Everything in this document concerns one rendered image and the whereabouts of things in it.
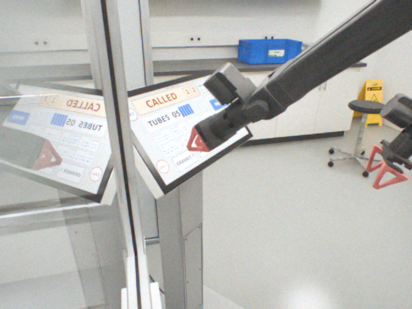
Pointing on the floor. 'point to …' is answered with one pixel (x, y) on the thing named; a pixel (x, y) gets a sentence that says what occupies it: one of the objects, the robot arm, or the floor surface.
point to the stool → (375, 108)
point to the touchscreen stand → (185, 250)
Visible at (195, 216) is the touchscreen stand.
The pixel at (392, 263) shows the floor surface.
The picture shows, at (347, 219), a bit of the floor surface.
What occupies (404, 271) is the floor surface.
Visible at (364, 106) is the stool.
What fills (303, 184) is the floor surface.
